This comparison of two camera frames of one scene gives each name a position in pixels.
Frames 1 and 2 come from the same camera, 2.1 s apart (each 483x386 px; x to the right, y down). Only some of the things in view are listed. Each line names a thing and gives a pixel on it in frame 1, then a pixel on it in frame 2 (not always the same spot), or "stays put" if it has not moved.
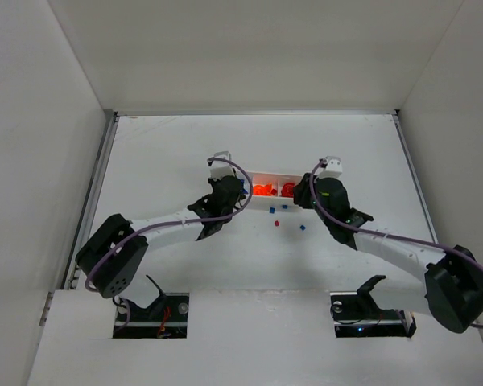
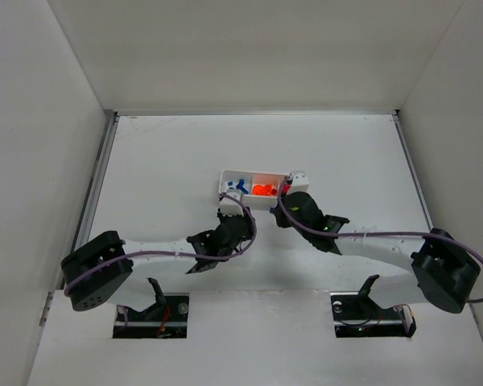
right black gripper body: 303,192 → 286,203
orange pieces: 259,190 stays put
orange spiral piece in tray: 270,190 stays put
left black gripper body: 233,187 → 229,217
